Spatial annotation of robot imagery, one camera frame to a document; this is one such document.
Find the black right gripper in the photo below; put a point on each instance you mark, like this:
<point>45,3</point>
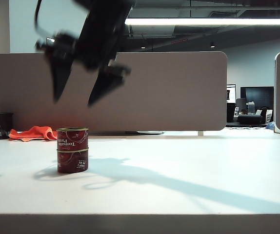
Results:
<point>96,46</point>

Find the red tomato paste can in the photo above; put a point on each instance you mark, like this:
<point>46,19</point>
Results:
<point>72,138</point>

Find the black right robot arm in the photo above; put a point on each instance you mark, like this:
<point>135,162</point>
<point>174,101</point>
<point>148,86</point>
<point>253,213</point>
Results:
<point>108,8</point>

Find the red tomato puree can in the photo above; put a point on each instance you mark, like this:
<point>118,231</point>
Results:
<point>72,161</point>

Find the orange cloth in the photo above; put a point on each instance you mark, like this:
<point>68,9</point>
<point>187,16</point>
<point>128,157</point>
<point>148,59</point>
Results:
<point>32,133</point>

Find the large grey desk divider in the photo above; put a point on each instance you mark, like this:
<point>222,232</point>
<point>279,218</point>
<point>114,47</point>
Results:
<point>166,92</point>

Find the grey monitor stand base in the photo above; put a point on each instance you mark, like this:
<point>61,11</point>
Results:
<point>150,132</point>

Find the white divider foot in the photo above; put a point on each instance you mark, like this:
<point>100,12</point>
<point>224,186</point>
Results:
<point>200,133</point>

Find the round ceiling spotlight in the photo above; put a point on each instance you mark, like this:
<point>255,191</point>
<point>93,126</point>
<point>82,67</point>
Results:
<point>212,45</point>

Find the long ceiling light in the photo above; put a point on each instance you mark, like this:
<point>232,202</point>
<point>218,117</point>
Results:
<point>210,21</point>

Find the grey office chair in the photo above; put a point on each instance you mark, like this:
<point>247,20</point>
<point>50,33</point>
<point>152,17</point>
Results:
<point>240,106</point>

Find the white sign board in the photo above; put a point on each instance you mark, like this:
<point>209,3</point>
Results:
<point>269,115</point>

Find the blue bag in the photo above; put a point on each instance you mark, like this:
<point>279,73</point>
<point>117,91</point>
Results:
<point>270,125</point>

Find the large dark wall screen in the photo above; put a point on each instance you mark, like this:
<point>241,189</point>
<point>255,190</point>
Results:
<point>258,96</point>

